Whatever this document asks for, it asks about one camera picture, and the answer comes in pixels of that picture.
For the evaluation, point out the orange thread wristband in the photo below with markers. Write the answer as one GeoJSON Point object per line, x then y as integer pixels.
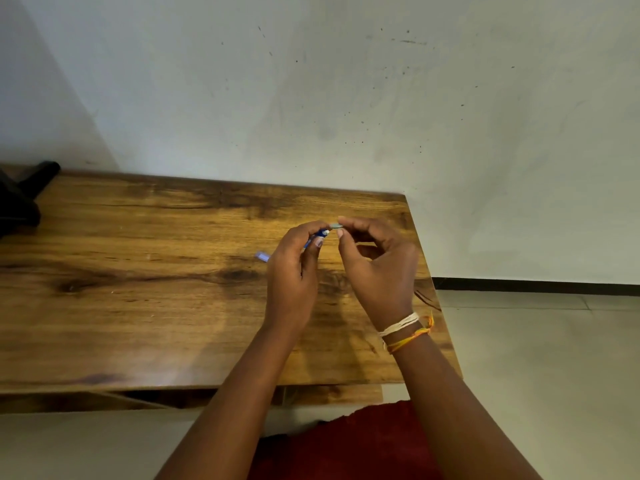
{"type": "Point", "coordinates": [407, 338]}

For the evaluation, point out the person's left hand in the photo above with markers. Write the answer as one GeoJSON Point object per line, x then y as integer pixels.
{"type": "Point", "coordinates": [290, 284]}

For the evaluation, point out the red garment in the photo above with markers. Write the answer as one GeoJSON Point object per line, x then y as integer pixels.
{"type": "Point", "coordinates": [350, 444]}

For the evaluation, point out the person's right hand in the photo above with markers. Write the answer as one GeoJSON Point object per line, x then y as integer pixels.
{"type": "Point", "coordinates": [382, 284]}

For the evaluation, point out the person's right forearm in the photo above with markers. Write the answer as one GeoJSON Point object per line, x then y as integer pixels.
{"type": "Point", "coordinates": [455, 414]}

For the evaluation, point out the black object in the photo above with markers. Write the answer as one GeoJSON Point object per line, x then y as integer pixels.
{"type": "Point", "coordinates": [17, 204]}

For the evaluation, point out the blue pen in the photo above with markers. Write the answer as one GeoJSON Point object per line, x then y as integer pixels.
{"type": "Point", "coordinates": [314, 238]}

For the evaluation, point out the white thread wristband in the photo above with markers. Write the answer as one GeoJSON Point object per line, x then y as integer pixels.
{"type": "Point", "coordinates": [400, 324]}

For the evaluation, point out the person's left forearm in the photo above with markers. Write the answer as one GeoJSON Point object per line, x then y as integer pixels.
{"type": "Point", "coordinates": [235, 409]}

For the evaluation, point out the black skirting board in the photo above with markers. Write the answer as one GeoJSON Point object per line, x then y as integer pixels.
{"type": "Point", "coordinates": [535, 287]}

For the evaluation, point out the person's right thumb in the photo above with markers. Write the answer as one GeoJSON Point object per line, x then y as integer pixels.
{"type": "Point", "coordinates": [347, 254]}

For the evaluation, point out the wooden table frame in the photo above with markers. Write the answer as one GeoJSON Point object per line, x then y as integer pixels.
{"type": "Point", "coordinates": [150, 398]}

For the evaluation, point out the person's left thumb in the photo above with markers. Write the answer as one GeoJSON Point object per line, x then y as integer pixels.
{"type": "Point", "coordinates": [312, 247]}

